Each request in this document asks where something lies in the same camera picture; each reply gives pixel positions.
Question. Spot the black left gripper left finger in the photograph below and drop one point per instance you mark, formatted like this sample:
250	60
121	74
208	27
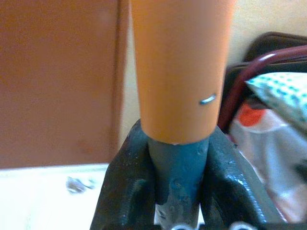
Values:
124	189

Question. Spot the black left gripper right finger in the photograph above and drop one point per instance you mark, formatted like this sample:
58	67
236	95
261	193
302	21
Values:
230	191

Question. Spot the white plastic bag red print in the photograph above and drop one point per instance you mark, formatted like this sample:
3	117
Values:
268	155

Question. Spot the white teal dotted cloth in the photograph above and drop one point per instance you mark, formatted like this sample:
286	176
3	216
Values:
283	93

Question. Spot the dark red metal chair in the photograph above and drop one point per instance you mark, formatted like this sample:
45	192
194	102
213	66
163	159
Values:
242	79

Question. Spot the brown wooden door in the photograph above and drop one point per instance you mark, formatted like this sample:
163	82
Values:
57	81

